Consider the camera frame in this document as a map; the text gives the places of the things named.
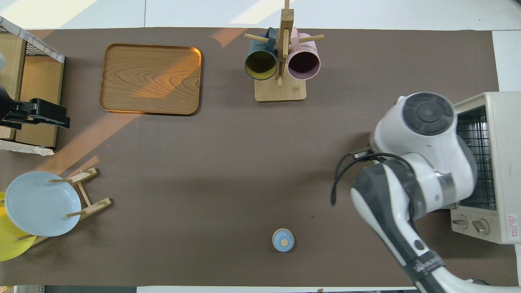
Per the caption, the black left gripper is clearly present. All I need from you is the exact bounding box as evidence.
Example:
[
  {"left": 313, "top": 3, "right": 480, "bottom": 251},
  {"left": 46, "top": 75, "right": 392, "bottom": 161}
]
[{"left": 0, "top": 86, "right": 70, "bottom": 131}]

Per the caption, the cream toaster oven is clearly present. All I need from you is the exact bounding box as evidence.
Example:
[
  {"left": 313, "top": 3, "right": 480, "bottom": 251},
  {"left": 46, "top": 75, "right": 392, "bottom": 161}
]
[{"left": 450, "top": 92, "right": 521, "bottom": 245}]

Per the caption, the light blue plate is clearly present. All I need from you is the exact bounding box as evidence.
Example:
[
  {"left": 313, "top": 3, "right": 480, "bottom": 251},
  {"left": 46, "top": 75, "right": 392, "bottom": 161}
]
[{"left": 4, "top": 171, "right": 82, "bottom": 237}]

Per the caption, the wooden plate rack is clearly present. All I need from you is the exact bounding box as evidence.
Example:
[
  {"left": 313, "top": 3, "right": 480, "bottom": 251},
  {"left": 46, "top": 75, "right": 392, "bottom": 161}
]
[{"left": 16, "top": 167, "right": 113, "bottom": 247}]

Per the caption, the wooden serving tray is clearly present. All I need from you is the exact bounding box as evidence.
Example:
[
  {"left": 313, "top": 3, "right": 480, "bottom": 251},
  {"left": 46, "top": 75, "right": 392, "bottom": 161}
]
[{"left": 99, "top": 44, "right": 202, "bottom": 116}]

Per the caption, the yellow plate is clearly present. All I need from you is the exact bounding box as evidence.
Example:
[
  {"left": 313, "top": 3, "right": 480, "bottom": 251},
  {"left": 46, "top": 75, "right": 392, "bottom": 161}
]
[{"left": 0, "top": 191, "right": 37, "bottom": 262}]

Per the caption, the brown table mat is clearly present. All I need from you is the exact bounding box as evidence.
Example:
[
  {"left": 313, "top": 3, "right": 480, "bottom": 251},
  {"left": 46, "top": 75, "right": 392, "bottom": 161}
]
[{"left": 0, "top": 28, "right": 519, "bottom": 287}]

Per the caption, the dark blue mug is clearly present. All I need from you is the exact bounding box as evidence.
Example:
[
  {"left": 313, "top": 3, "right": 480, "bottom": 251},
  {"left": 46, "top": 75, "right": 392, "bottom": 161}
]
[{"left": 244, "top": 27, "right": 279, "bottom": 81}]

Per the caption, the wooden mug tree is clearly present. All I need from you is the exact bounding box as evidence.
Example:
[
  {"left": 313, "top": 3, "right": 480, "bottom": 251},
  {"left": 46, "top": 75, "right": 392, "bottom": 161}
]
[{"left": 244, "top": 0, "right": 325, "bottom": 102}]

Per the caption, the pink mug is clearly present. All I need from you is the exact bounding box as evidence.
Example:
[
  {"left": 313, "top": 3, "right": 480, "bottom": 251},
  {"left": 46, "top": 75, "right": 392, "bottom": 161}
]
[{"left": 287, "top": 27, "right": 322, "bottom": 81}]

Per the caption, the blue dome bell wooden knob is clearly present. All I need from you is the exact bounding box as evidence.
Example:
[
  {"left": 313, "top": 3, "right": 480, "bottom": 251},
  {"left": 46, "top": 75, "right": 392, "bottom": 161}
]
[{"left": 272, "top": 228, "right": 295, "bottom": 252}]

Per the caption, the wooden shelf black wire basket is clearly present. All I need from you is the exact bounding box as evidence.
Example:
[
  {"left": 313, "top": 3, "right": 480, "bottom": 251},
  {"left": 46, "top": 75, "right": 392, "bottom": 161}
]
[{"left": 0, "top": 16, "right": 66, "bottom": 149}]

